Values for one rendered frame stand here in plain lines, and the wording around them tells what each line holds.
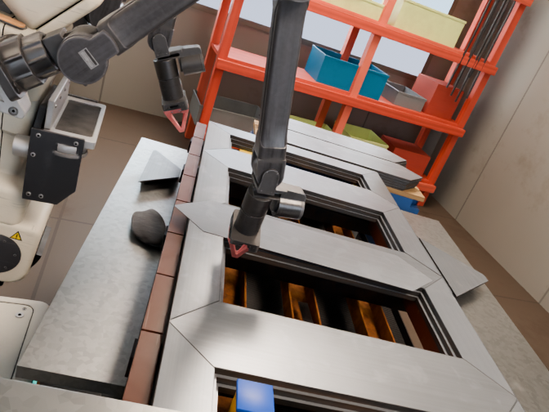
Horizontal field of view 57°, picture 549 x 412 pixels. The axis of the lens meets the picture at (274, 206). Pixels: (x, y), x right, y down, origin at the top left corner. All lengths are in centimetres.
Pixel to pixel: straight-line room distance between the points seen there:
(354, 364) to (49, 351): 59
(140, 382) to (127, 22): 58
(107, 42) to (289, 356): 63
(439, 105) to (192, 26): 217
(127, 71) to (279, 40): 366
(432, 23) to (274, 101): 336
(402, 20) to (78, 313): 343
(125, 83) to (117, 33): 367
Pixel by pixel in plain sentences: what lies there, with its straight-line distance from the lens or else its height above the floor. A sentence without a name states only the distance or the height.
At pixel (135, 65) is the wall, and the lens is 452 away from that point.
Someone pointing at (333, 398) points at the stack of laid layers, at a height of 84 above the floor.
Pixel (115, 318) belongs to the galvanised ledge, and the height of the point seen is 68.
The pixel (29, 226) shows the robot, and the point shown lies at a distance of 123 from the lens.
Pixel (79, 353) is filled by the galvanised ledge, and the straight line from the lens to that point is 112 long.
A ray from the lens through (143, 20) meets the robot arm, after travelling 90.
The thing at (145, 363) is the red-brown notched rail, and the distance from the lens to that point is 91.
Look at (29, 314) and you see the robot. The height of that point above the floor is 28.
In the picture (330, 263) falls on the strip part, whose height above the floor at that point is 85.
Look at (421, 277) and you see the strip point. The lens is 148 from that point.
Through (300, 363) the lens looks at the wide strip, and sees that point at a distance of 97.
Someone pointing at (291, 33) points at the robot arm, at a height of 137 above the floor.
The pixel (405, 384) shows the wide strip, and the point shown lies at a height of 85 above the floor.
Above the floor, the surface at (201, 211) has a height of 86.
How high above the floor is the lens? 147
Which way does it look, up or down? 24 degrees down
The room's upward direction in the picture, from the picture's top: 21 degrees clockwise
